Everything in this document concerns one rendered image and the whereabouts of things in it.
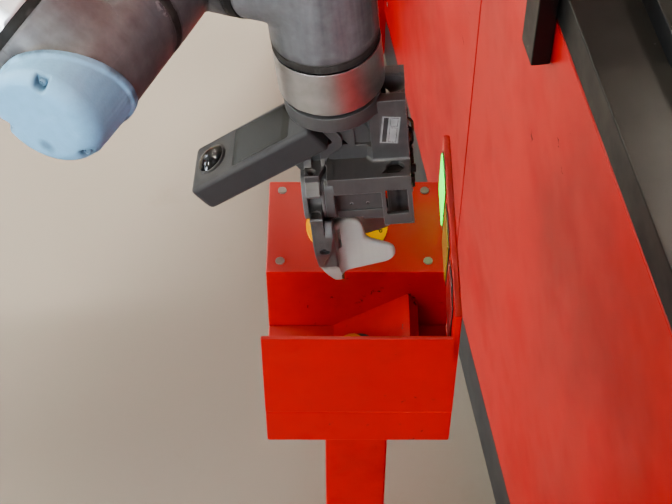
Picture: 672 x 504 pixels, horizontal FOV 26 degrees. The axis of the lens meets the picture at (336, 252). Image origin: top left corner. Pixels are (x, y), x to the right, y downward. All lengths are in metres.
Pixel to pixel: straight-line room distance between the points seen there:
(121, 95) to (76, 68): 0.03
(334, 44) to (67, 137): 0.19
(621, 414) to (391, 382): 0.24
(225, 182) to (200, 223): 1.26
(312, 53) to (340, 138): 0.10
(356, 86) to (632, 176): 0.32
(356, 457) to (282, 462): 0.61
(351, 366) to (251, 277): 1.06
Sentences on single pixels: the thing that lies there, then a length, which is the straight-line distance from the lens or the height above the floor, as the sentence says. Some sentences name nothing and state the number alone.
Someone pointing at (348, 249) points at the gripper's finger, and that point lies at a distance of 1.13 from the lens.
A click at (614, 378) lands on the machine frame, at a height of 0.66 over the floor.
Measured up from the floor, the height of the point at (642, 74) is 0.88.
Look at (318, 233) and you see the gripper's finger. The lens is 1.08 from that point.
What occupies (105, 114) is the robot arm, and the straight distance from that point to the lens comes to 0.88.
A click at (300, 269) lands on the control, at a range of 1.25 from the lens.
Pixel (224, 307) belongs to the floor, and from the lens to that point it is 2.22.
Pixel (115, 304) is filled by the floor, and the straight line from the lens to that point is 2.24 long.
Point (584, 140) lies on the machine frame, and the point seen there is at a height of 0.79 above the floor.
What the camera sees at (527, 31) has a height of 0.80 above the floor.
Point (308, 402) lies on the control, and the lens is 1.24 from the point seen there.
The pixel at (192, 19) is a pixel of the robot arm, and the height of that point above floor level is 1.13.
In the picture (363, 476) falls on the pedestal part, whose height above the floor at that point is 0.48.
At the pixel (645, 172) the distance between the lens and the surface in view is 1.22.
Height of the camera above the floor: 1.75
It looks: 50 degrees down
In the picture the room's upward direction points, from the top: straight up
